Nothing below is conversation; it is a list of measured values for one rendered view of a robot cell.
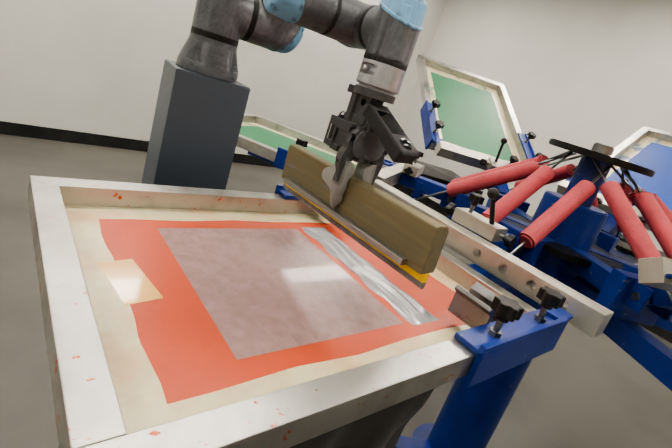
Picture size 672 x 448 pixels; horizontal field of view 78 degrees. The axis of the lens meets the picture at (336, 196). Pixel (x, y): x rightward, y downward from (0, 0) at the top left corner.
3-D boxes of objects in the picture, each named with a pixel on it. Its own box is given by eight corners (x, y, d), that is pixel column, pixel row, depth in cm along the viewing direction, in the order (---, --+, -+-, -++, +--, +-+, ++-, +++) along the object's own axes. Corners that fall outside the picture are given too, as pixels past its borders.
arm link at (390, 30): (407, 3, 71) (441, 5, 64) (386, 66, 74) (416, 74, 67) (372, -15, 67) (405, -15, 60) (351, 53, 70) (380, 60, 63)
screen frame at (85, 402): (70, 538, 28) (77, 498, 27) (27, 195, 69) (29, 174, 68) (551, 340, 79) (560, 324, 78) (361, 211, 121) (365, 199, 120)
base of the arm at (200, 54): (171, 60, 107) (178, 21, 105) (227, 76, 116) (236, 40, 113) (181, 69, 95) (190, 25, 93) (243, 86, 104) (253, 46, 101)
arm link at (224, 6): (185, 24, 104) (197, -33, 101) (236, 41, 112) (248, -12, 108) (196, 27, 95) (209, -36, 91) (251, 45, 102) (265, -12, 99)
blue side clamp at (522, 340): (467, 388, 59) (486, 348, 57) (440, 364, 63) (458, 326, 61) (553, 349, 79) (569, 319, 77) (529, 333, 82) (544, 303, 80)
